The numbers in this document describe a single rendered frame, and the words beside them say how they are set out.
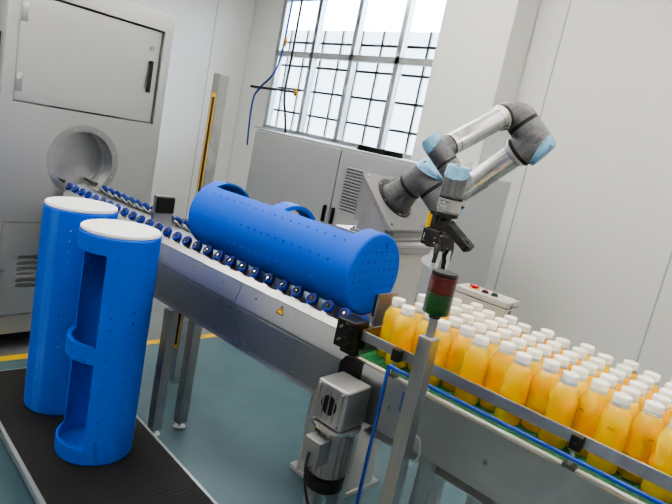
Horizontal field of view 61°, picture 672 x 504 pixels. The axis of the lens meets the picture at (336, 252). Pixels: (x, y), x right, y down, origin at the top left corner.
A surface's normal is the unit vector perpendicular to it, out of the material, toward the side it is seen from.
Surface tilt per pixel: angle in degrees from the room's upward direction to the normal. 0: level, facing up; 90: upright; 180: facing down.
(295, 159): 90
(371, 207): 90
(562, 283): 90
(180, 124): 90
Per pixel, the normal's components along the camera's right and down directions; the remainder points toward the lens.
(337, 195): -0.72, 0.00
